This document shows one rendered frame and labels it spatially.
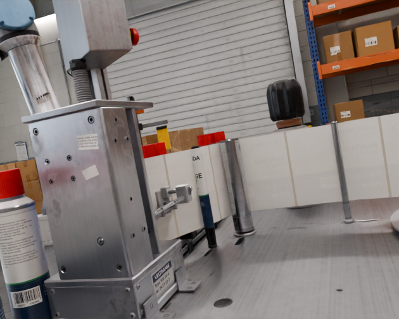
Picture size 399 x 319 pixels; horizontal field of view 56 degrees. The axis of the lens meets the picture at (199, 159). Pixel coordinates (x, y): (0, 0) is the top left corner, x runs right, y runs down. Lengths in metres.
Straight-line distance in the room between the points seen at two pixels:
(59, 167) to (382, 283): 0.40
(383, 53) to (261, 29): 1.63
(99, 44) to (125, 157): 0.40
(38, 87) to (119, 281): 0.80
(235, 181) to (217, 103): 4.66
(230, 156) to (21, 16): 0.73
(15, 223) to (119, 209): 0.14
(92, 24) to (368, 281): 0.66
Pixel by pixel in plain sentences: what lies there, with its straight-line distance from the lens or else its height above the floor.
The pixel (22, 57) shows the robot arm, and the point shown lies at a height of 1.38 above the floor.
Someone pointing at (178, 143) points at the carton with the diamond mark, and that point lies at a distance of 1.50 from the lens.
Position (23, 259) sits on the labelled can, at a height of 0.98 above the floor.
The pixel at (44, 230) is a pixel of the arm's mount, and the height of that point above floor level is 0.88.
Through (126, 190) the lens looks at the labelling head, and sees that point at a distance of 0.45.
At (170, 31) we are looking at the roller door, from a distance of 5.69.
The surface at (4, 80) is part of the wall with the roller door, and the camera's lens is 7.34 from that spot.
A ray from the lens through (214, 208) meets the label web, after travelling 0.72.
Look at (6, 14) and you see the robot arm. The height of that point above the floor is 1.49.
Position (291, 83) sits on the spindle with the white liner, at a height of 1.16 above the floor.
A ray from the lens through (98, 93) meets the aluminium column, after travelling 0.95.
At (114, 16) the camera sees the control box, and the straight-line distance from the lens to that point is 0.85.
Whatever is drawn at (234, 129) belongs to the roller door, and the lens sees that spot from 5.31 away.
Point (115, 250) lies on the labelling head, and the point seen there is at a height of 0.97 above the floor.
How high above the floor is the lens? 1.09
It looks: 4 degrees down
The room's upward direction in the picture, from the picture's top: 10 degrees counter-clockwise
